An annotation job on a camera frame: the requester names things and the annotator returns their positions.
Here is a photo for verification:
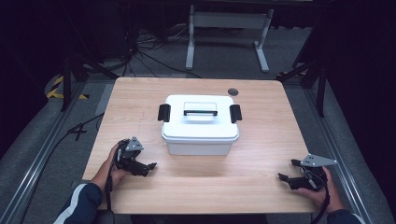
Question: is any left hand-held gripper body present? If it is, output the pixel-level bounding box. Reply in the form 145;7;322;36
113;135;145;174

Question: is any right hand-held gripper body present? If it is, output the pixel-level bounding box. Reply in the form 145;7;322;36
298;153;338;191

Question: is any white plastic storage box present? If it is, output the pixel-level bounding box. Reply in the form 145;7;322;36
162;133;239;157

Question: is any white box lid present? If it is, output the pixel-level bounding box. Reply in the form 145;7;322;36
161;93;240;145

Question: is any person's right hand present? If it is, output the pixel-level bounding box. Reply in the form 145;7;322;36
297;166;346;215

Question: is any person's left hand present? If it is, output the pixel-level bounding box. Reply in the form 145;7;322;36
92;143;130;189

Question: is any black box latch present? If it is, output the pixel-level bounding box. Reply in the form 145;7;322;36
157;103;172;123
229;104;243;124

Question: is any black tripod stand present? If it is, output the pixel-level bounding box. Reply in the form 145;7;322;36
60;4;120;112
276;57;329;119

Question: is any yellow black hazard tape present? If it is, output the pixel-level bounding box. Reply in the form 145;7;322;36
46;75;90;101

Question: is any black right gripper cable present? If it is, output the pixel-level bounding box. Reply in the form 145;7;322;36
300;167;332;224

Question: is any grey metal floor rail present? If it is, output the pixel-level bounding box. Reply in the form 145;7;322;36
302;88;376;224
0;79;89;224

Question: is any black lid handle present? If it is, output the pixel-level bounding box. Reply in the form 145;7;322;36
183;108;219;118

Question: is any long black floor cable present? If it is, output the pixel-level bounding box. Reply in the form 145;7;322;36
18;112;106;224

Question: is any bundle of black floor cables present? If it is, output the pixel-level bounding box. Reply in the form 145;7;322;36
120;12;204;79

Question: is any white metal table frame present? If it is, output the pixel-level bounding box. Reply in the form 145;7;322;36
185;4;276;74

